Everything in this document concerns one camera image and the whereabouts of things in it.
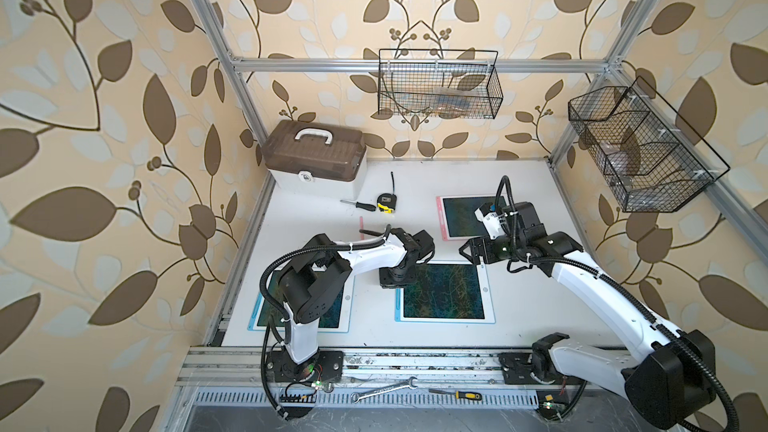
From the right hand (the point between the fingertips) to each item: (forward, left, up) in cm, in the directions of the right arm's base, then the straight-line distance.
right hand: (473, 248), depth 81 cm
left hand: (-4, +20, -12) cm, 24 cm away
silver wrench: (-32, +32, -13) cm, 47 cm away
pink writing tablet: (+18, -1, -13) cm, 22 cm away
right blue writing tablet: (-7, +7, -13) cm, 16 cm away
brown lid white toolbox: (+29, +45, +8) cm, 55 cm away
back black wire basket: (+49, +5, +21) cm, 54 cm away
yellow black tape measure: (+25, +24, -11) cm, 36 cm away
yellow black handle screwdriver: (-32, +7, -13) cm, 35 cm away
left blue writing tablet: (-13, +37, -13) cm, 42 cm away
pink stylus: (+17, +33, -13) cm, 39 cm away
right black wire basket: (+12, -43, +20) cm, 49 cm away
